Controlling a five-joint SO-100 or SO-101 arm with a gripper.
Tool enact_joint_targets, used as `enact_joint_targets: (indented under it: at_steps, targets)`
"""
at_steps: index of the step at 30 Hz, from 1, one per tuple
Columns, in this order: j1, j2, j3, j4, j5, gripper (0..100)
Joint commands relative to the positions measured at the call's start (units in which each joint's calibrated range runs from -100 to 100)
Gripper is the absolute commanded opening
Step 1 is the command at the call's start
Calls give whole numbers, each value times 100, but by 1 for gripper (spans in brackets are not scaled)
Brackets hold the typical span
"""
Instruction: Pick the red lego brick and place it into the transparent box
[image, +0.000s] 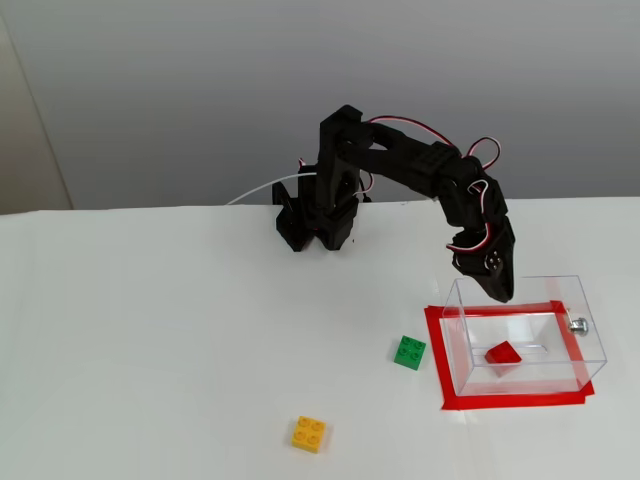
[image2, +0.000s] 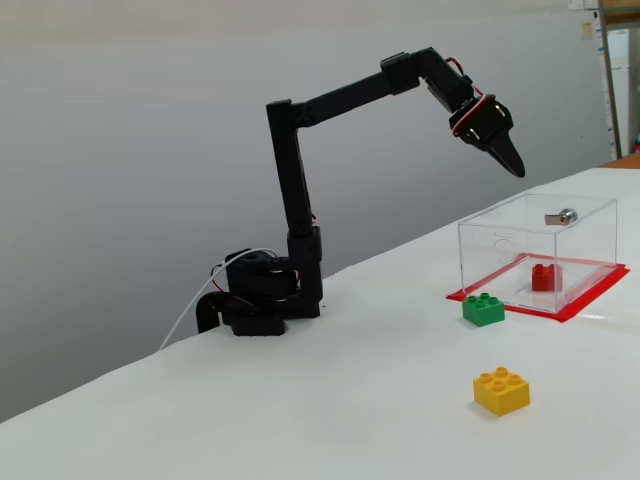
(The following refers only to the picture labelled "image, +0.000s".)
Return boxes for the red lego brick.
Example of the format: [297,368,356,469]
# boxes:
[484,340,524,380]

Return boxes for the transparent plastic box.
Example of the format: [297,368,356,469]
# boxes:
[442,274,609,397]

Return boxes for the white cable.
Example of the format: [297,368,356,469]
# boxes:
[224,171,319,206]

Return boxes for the red white gripper servo wire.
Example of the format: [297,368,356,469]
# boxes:
[445,223,494,254]

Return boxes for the red tape frame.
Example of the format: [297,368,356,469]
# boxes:
[423,299,596,411]

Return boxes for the red white wrist servo wire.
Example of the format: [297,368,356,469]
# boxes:
[466,136,504,202]

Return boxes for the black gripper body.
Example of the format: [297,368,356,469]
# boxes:
[446,215,517,275]

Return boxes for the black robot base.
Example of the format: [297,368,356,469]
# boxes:
[271,164,359,253]

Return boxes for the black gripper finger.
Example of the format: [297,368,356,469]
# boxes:
[453,264,499,302]
[483,249,516,305]

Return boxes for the green lego brick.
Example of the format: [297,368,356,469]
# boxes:
[392,334,428,372]

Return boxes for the yellow lego brick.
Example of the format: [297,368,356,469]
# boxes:
[290,415,332,455]

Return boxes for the red white elbow servo wire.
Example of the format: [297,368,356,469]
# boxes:
[368,115,454,149]

